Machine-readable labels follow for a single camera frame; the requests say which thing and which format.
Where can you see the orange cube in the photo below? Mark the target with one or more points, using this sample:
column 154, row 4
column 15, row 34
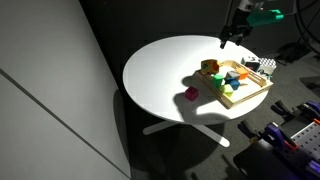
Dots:
column 242, row 73

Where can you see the magenta cube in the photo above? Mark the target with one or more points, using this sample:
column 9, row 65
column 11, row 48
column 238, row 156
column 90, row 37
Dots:
column 191, row 93

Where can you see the orange block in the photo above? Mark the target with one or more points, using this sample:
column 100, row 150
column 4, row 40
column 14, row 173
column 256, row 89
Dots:
column 210, row 66

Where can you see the light green cube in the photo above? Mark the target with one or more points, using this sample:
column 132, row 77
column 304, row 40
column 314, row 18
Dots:
column 227, row 90

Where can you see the black block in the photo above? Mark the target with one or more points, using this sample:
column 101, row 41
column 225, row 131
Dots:
column 252, row 65

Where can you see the wooden tray box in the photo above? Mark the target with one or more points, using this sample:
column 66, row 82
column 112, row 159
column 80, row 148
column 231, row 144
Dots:
column 248, row 91

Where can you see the purple clamp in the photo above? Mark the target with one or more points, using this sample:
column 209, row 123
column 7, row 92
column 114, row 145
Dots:
column 311, row 110
column 278, row 133

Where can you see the blue cube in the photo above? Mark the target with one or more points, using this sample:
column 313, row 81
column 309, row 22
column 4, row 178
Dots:
column 233, row 83

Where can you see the grey block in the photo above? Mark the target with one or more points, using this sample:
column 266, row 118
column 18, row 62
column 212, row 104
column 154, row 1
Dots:
column 232, row 74

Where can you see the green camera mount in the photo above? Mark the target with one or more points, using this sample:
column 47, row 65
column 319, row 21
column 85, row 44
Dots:
column 265, row 17

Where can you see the black white patterned cube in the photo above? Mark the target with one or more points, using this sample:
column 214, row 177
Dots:
column 267, row 65

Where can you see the black clamp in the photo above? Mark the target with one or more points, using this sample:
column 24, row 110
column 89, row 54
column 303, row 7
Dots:
column 249, row 129
column 281, row 108

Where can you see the white card black drawing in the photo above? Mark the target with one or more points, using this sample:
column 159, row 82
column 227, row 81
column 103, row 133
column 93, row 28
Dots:
column 250, row 59

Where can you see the black bag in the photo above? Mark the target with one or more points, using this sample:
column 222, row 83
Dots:
column 293, row 51

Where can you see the white table base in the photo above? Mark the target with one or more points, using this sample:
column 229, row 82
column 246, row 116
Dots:
column 210, row 133

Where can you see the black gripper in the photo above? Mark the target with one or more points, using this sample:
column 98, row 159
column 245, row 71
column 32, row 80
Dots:
column 237, row 23

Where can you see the perforated metal board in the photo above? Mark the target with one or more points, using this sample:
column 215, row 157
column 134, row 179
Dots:
column 308, row 138

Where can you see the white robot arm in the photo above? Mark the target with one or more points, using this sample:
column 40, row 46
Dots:
column 248, row 4

